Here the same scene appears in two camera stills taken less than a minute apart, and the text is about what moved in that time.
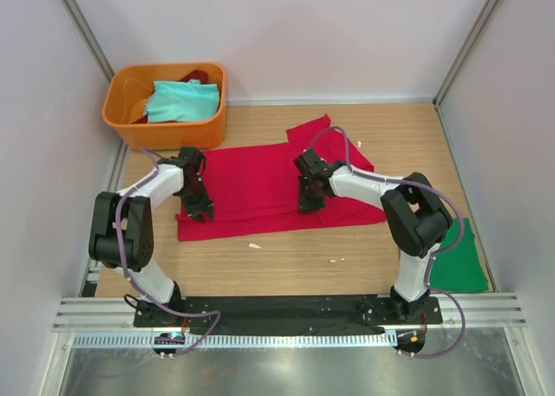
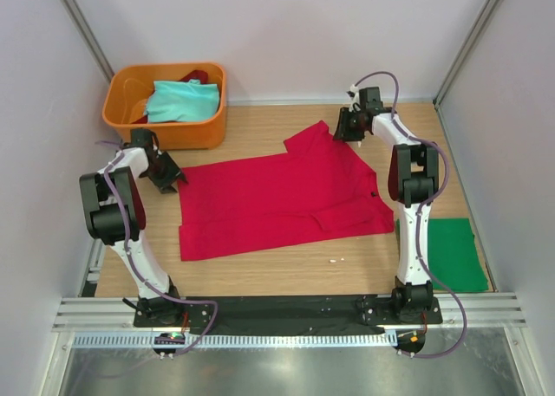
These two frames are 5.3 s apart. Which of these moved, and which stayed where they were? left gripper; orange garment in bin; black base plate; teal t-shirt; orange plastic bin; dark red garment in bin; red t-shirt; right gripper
Moved: red t-shirt; right gripper; left gripper
Stayed: dark red garment in bin; orange garment in bin; orange plastic bin; black base plate; teal t-shirt
